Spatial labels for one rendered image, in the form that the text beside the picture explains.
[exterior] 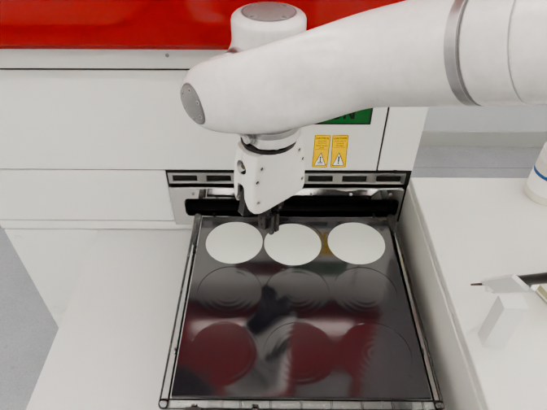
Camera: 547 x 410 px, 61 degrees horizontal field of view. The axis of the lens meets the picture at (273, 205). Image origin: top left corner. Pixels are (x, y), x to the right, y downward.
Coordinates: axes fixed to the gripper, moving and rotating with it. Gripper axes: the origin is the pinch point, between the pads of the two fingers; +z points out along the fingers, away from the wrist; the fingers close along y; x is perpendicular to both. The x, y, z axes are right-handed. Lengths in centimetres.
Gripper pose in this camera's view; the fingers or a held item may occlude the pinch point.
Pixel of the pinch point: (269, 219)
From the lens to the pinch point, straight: 71.7
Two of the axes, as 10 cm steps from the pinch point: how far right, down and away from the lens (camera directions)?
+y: 7.5, -4.4, 4.9
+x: -6.6, -5.1, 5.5
